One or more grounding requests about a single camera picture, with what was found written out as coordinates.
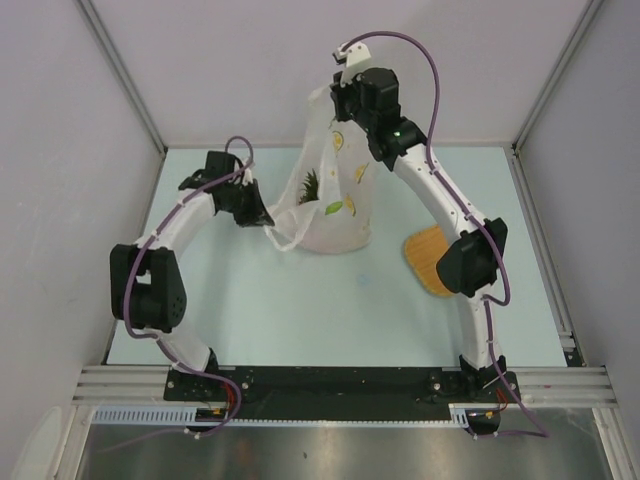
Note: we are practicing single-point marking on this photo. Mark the white plastic bag lemon print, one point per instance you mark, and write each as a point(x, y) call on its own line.
point(340, 221)

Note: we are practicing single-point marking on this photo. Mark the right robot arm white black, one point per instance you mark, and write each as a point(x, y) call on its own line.
point(470, 265)

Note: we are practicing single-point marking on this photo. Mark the fake pineapple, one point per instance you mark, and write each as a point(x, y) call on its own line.
point(309, 188)

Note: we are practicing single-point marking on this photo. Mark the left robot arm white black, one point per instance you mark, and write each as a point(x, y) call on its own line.
point(147, 289)

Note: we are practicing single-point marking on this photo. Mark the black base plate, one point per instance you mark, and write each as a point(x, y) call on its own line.
point(351, 394)

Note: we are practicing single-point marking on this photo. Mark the white slotted cable duct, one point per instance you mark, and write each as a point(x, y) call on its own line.
point(200, 417)

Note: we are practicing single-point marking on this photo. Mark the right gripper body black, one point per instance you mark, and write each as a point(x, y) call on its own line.
point(349, 102)

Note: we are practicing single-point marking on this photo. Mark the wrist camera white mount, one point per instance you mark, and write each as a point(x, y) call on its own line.
point(243, 174)
point(354, 59)

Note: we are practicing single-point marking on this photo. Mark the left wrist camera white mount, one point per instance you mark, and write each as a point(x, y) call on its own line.
point(243, 174)

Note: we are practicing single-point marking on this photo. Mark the right aluminium side rail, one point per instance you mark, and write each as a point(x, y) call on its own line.
point(555, 295)

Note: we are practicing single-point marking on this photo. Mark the aluminium corner post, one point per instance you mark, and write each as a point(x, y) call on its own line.
point(98, 29)
point(569, 50)

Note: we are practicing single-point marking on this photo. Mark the left aluminium corner post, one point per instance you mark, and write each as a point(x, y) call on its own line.
point(98, 29)

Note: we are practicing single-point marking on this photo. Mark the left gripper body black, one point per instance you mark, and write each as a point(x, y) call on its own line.
point(241, 203)

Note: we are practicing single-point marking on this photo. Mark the woven bamboo tray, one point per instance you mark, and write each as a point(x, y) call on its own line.
point(422, 251)

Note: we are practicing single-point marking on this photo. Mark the right aluminium corner post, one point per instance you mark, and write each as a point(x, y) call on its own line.
point(569, 50)

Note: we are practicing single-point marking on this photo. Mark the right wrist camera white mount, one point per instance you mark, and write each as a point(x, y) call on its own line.
point(354, 59)

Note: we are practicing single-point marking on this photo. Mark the aluminium front rail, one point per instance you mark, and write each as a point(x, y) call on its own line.
point(540, 387)

